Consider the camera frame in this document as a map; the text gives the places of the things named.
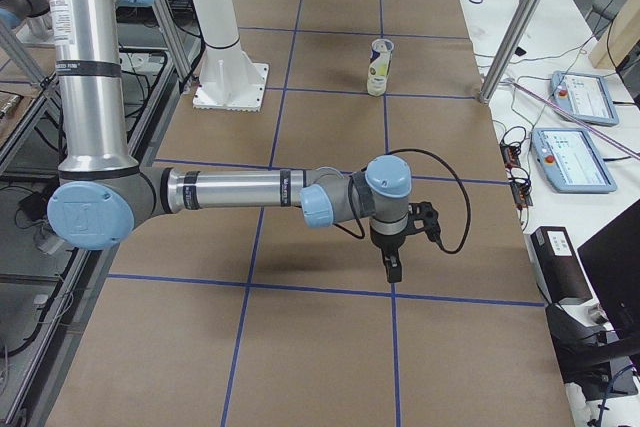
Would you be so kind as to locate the clear tennis ball can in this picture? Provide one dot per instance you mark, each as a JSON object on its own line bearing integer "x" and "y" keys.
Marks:
{"x": 379, "y": 46}

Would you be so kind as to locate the yellow tennis ball Roland Garros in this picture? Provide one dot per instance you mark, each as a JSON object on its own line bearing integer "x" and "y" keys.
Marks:
{"x": 378, "y": 71}

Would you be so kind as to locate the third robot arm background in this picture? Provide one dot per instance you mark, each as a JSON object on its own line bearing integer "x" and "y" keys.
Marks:
{"x": 36, "y": 13}

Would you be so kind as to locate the small black electronics board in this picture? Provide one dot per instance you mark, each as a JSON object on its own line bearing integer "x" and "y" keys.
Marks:
{"x": 517, "y": 176}

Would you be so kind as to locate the black box with white label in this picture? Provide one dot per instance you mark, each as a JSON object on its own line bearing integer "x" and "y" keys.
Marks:
{"x": 563, "y": 276}

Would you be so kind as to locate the near teach pendant tablet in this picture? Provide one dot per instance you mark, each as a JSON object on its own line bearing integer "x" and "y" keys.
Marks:
{"x": 570, "y": 161}

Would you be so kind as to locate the teach pendant tablet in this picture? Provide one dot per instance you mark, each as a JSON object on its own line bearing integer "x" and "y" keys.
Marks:
{"x": 585, "y": 96}
{"x": 570, "y": 161}

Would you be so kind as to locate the far teach pendant tablet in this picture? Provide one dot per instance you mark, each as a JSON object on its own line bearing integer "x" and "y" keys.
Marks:
{"x": 585, "y": 96}

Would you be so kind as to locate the black computer monitor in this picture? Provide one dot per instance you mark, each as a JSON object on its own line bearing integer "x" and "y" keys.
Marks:
{"x": 611, "y": 261}

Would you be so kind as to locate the aluminium frame post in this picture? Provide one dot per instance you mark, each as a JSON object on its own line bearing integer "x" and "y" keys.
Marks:
{"x": 513, "y": 35}

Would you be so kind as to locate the white pedestal column with base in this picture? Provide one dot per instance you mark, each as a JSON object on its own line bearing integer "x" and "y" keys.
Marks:
{"x": 228, "y": 79}

